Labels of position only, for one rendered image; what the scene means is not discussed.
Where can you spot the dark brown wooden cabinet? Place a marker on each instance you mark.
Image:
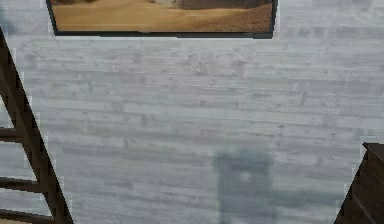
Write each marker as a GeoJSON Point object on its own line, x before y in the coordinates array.
{"type": "Point", "coordinates": [366, 190]}

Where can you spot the framed desert landscape picture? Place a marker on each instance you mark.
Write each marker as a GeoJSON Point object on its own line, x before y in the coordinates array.
{"type": "Point", "coordinates": [160, 16]}

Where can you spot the dark brown wooden shelf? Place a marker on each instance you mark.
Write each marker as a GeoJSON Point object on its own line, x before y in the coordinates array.
{"type": "Point", "coordinates": [23, 120]}

